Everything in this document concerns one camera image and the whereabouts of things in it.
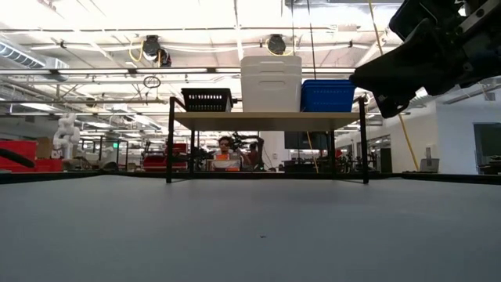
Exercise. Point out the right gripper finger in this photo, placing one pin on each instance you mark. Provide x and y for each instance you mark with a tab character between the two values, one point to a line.
419	15
395	74

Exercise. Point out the blue plastic basket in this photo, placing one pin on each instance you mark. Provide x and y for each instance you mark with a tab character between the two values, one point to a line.
313	82
326	102
313	86

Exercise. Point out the white plastic basket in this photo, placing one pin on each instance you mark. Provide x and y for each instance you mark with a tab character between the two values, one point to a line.
270	94
250	69
250	60

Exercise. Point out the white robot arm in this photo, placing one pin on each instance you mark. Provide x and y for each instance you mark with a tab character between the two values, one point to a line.
66	133

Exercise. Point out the wooden shelf with black legs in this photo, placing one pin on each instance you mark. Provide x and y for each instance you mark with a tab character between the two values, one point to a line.
266	121

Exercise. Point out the black monitor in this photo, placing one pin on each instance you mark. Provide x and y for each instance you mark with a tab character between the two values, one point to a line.
305	140

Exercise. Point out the person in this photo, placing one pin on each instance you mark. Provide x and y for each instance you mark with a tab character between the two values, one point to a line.
225	147
254	154

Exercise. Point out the orange and white box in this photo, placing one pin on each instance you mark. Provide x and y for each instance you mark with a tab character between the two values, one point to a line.
225	164

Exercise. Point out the red tool cabinet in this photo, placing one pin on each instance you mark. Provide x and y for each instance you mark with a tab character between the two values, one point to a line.
156	162
23	145

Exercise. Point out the cardboard box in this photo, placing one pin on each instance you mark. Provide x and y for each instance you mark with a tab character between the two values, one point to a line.
44	149

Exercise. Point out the black aluminium table frame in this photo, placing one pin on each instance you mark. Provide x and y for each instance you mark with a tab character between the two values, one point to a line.
78	177

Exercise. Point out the ceiling air duct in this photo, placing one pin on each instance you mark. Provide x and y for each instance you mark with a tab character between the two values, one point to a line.
15	55

